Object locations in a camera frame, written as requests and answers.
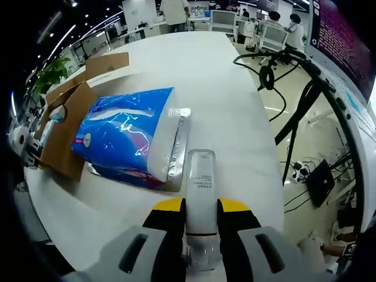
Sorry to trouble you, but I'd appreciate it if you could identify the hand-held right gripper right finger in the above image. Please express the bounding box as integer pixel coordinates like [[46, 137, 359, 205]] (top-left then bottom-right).
[[216, 197, 324, 282]]

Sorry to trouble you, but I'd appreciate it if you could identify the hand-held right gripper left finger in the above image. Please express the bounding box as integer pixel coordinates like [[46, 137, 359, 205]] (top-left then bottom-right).
[[63, 197, 186, 282]]

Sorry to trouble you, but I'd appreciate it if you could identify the brown cardboard shoe box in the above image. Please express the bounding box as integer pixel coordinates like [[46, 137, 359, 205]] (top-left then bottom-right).
[[35, 52, 130, 182]]

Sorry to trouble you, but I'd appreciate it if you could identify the white tube clear cap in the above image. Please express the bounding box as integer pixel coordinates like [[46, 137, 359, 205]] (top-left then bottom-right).
[[183, 149, 221, 271]]

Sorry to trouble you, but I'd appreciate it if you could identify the blue soft tissue pack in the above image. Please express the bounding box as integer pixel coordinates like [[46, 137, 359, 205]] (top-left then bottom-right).
[[71, 86, 177, 190]]

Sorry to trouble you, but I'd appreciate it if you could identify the potted green plant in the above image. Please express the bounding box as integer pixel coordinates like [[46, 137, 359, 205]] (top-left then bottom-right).
[[34, 55, 73, 95]]

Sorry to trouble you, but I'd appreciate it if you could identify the white floor power strip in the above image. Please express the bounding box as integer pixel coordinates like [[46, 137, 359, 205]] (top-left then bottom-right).
[[292, 161, 308, 183]]

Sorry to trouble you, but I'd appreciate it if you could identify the black flat floor case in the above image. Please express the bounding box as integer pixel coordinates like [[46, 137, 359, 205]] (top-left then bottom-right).
[[307, 160, 336, 208]]

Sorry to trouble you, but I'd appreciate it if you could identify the black tripod stand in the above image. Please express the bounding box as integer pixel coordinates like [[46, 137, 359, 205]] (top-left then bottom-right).
[[273, 48, 367, 236]]

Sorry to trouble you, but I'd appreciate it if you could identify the white square column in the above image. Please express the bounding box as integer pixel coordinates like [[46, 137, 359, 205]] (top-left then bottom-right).
[[122, 0, 158, 29]]

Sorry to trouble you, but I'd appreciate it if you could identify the white office chair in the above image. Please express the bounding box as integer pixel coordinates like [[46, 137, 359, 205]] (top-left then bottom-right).
[[210, 10, 237, 35], [258, 28, 290, 54]]

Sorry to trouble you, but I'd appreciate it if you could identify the black looped cable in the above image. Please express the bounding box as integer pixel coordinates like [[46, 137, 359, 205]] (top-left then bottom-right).
[[233, 52, 287, 122]]

